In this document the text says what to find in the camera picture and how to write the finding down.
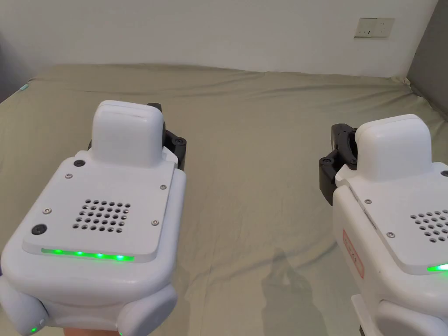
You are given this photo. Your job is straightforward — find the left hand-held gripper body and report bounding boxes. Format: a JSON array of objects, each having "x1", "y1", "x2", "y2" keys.
[{"x1": 0, "y1": 100, "x2": 187, "y2": 336}]

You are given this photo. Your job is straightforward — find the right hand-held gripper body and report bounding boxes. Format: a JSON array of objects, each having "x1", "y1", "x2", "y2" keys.
[{"x1": 332, "y1": 113, "x2": 448, "y2": 336}]

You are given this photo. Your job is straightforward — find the person's left hand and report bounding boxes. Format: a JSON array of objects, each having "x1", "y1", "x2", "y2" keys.
[{"x1": 62, "y1": 325, "x2": 119, "y2": 336}]

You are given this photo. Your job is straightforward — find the bed with beige sheet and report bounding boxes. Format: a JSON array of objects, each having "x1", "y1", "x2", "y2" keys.
[{"x1": 0, "y1": 63, "x2": 448, "y2": 336}]

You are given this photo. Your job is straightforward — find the grey padded headboard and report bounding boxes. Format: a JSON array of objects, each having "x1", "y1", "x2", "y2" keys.
[{"x1": 405, "y1": 0, "x2": 448, "y2": 123}]

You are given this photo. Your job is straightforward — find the white wall socket panel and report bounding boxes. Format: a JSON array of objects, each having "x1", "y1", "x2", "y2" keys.
[{"x1": 353, "y1": 16, "x2": 396, "y2": 39}]

